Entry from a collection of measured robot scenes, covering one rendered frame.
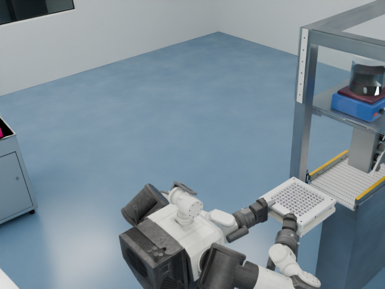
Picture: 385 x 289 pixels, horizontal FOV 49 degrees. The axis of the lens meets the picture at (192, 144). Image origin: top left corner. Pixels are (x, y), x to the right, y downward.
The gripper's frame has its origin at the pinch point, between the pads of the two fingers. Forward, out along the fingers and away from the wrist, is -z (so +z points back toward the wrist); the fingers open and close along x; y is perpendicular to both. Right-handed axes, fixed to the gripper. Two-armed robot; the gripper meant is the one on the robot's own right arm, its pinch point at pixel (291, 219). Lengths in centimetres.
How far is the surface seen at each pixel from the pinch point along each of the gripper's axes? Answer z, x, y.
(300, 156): -38.5, -6.5, -0.8
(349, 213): -33.5, 20.1, 24.9
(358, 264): -51, 73, 36
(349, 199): -33.9, 11.8, 24.2
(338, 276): -43, 77, 25
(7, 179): -57, 57, -217
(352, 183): -47, 12, 25
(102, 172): -135, 102, -186
